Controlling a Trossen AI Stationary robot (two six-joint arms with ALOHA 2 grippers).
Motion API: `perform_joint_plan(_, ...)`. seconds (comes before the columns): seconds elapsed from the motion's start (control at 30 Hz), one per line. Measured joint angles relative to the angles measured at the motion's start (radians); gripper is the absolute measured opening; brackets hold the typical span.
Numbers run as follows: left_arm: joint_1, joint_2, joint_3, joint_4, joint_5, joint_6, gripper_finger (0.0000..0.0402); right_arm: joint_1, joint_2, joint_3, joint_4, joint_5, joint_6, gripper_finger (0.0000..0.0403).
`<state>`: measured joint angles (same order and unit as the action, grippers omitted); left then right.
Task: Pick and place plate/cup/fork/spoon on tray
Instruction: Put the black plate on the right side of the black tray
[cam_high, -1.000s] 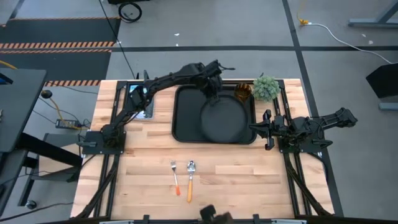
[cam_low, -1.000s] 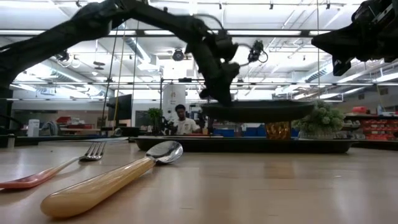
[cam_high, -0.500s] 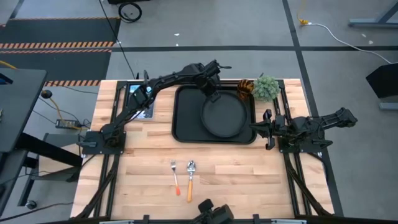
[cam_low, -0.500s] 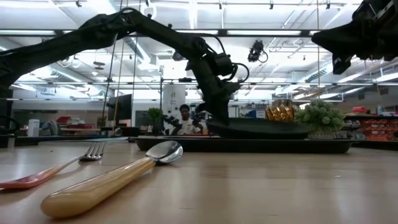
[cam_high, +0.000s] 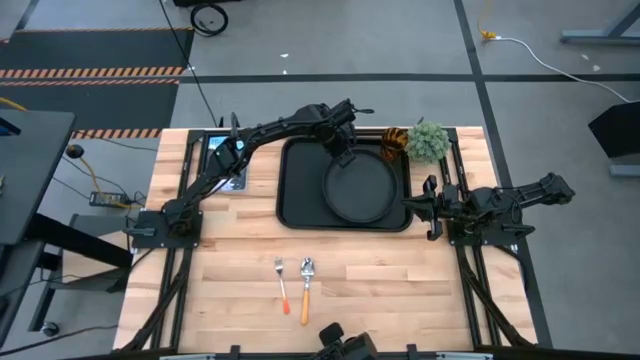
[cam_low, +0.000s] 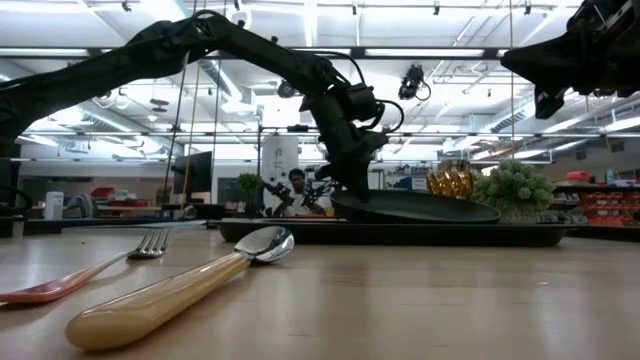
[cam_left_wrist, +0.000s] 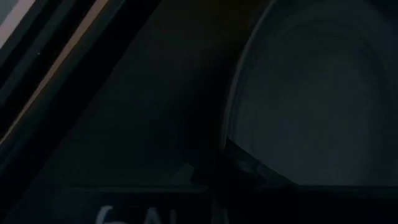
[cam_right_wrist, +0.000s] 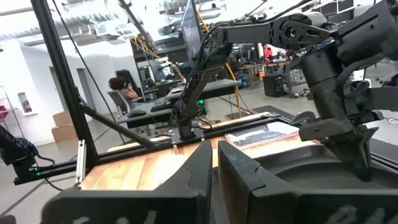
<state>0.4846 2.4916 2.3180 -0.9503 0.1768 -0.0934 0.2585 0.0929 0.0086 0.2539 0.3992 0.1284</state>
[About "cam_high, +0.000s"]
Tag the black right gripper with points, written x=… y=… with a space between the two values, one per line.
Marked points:
x=447 y=205

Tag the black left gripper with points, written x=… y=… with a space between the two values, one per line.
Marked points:
x=341 y=142

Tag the black round plate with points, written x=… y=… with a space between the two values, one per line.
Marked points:
x=360 y=187

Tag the amber glass cup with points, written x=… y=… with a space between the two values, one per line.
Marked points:
x=394 y=142

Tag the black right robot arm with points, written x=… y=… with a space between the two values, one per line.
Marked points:
x=500 y=202

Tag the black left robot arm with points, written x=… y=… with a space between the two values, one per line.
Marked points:
x=280 y=127

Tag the black rectangular tray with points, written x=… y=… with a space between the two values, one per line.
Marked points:
x=300 y=190

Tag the green artificial plant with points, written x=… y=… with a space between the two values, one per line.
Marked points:
x=427 y=142

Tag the silver metal bar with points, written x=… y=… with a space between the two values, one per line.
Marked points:
x=465 y=356
x=187 y=357

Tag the black angled panel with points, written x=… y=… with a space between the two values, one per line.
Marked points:
x=620 y=130

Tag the grey metal table leg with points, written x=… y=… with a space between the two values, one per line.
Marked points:
x=600 y=36

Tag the black power adapter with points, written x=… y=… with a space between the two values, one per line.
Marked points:
x=107 y=199

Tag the black round floor plug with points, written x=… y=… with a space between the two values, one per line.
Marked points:
x=75 y=151

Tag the black hazard-striped floor mat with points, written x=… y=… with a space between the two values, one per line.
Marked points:
x=90 y=50

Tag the black desk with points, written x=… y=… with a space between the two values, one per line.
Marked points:
x=30 y=170

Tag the black aluminium frame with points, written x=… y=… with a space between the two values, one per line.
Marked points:
x=450 y=132

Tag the black frame clamp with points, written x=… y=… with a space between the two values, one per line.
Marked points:
x=235 y=120
x=412 y=350
x=235 y=351

